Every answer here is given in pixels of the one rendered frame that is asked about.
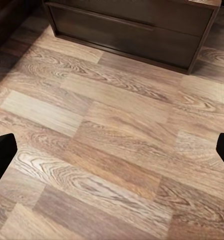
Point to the bed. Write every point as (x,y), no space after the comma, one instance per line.
(13,13)

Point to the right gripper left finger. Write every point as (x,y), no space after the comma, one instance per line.
(8,149)

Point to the nightstand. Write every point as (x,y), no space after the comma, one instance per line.
(164,33)

